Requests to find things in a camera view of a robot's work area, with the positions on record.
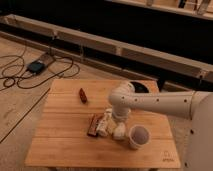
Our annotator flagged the wooden table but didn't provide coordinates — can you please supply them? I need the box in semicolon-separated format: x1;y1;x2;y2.
25;79;180;168

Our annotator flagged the dark ceramic bowl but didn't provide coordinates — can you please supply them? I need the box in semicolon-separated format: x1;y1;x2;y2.
131;81;149;93

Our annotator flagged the white ceramic cup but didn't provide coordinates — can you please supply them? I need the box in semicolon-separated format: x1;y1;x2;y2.
128;125;149;150

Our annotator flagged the long wooden shelf frame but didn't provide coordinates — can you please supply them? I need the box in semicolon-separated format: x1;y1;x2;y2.
0;15;213;91

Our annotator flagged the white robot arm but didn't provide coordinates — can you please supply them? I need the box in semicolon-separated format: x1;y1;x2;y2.
108;81;213;171

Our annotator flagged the white plastic bottle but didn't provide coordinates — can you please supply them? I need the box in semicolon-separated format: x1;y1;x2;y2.
96;108;116;137

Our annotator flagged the brown snack bar packet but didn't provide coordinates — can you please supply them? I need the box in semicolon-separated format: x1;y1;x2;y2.
87;114;103;137

